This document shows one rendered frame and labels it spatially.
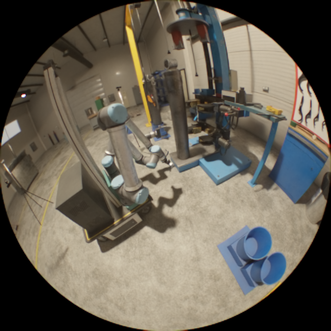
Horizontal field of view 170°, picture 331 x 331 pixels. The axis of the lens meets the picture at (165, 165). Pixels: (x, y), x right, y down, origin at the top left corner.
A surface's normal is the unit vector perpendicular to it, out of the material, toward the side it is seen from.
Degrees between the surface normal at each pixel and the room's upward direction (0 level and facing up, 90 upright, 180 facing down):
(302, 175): 90
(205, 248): 0
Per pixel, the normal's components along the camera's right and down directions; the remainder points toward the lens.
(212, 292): -0.17, -0.75
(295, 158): -0.93, 0.33
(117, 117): 0.86, 0.07
